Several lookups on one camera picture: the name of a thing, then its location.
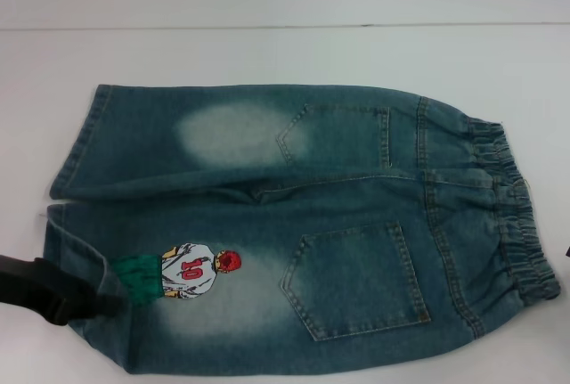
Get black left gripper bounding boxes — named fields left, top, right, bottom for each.
left=0, top=255, right=123, bottom=328

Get blue denim shorts with print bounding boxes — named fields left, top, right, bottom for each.
left=42, top=83, right=562, bottom=384

